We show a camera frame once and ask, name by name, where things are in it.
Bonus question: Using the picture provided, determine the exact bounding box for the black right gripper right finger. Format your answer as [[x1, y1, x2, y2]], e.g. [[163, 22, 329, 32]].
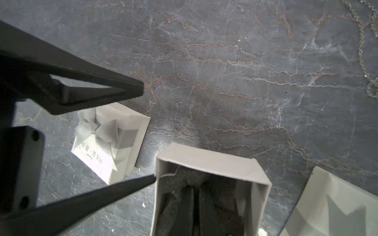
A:
[[198, 187, 236, 236]]

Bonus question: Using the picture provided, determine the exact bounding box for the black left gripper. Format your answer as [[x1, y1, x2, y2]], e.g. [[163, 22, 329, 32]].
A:
[[1, 88, 156, 236]]

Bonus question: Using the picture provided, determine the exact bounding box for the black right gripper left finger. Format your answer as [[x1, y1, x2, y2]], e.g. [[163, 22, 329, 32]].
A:
[[168, 186, 195, 236]]

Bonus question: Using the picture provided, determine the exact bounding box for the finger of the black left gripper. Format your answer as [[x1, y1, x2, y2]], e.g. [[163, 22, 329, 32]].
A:
[[1, 22, 144, 115]]

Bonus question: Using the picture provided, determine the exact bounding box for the white bow jewelry box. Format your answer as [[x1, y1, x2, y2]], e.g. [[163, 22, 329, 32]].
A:
[[71, 102, 151, 185], [151, 143, 272, 236]]

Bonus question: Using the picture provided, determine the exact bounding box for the silver chain necklace with pendant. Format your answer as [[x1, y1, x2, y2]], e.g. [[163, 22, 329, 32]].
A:
[[339, 0, 378, 98]]

